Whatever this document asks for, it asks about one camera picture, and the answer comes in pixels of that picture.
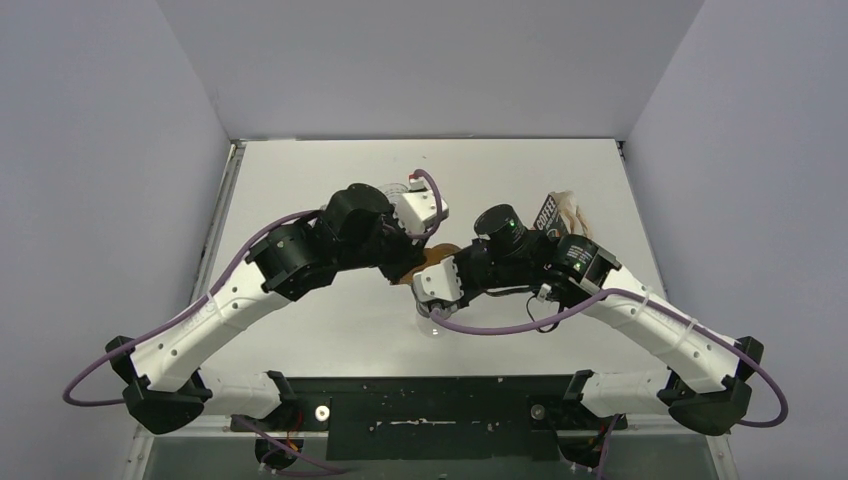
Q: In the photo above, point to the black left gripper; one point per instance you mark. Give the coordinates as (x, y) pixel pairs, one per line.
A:
(403, 263)

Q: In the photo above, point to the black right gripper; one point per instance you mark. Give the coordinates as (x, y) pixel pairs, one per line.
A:
(460, 258)

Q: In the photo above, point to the orange black coffee filter box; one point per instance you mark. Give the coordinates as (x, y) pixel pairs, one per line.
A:
(560, 215)

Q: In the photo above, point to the brown paper coffee filter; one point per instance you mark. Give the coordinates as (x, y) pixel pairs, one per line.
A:
(431, 256)

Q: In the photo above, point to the clear glass pitcher with handle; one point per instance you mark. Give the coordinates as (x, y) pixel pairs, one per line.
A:
(393, 190)

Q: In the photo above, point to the clear glass carafe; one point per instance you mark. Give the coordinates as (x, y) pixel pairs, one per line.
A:
(428, 327)

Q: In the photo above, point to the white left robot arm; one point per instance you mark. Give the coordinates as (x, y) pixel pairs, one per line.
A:
(307, 254)

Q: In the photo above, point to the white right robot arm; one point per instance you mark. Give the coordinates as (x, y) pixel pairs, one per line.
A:
(702, 384)

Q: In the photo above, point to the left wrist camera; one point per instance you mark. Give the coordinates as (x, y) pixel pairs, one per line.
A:
(416, 213)

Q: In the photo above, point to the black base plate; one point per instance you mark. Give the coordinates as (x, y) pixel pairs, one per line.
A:
(438, 418)

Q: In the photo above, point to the aluminium rail frame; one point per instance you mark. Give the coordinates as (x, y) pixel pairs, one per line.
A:
(197, 364)

